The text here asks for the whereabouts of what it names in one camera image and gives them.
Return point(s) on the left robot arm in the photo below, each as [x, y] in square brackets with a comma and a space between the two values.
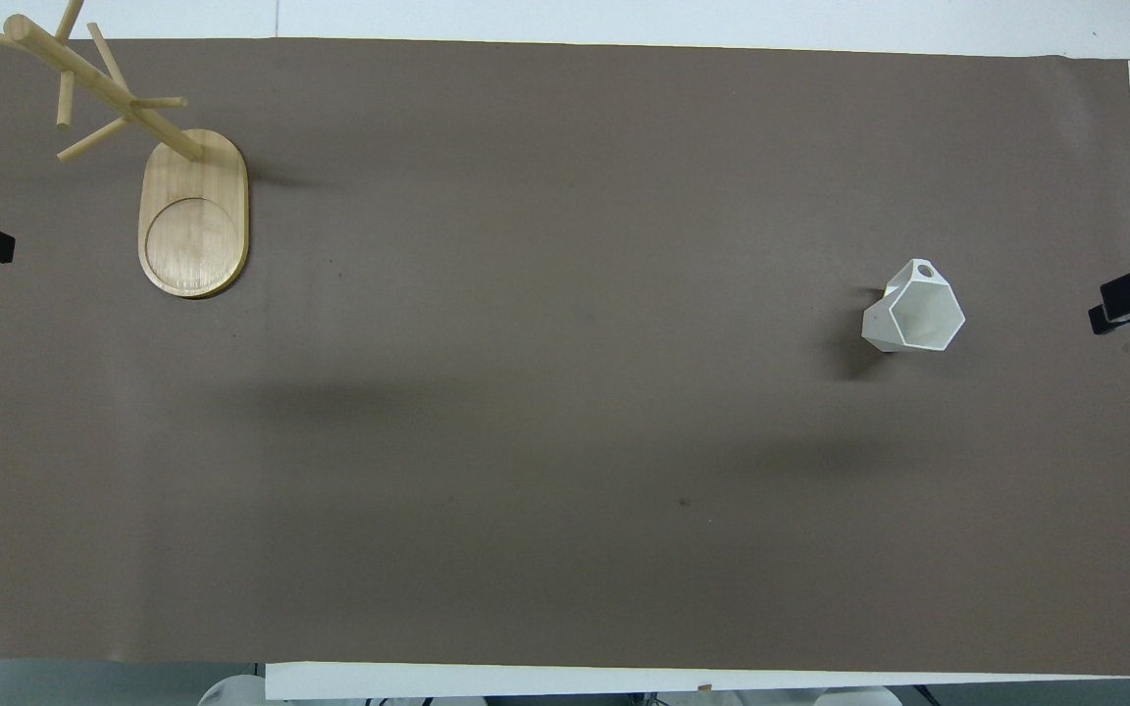
[231, 693]

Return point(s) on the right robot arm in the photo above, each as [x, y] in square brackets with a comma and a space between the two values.
[859, 697]

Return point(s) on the white hexagonal cup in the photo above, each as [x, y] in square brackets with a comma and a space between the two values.
[930, 314]

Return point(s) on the wooden cup rack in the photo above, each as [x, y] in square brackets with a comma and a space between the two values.
[194, 235]

